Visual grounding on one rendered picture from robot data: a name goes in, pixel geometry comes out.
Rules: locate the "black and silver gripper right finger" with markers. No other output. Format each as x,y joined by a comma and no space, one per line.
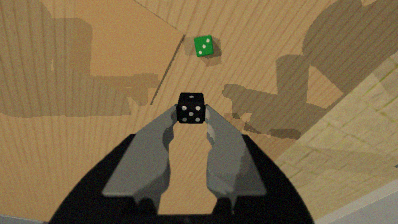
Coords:
238,169

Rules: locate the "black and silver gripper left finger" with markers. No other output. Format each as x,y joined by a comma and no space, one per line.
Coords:
136,168

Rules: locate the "black die with white pips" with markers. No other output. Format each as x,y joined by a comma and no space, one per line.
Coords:
191,108

